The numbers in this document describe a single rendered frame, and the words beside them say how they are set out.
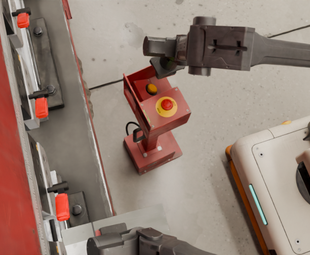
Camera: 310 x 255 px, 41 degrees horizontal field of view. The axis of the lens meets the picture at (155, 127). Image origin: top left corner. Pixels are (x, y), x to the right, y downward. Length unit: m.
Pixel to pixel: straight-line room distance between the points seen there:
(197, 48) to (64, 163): 0.61
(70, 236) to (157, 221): 0.22
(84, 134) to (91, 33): 1.21
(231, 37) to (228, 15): 1.76
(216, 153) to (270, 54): 1.42
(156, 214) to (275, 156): 0.98
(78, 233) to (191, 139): 1.21
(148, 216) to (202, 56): 0.47
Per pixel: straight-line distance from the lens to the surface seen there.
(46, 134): 1.27
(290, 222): 1.93
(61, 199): 0.80
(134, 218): 1.08
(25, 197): 0.65
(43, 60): 1.32
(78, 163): 1.23
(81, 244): 1.08
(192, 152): 2.16
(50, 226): 1.10
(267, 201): 1.91
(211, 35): 0.77
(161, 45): 1.20
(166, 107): 1.35
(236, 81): 2.33
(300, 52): 0.86
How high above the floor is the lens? 2.07
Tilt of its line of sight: 73 degrees down
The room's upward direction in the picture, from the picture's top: 11 degrees clockwise
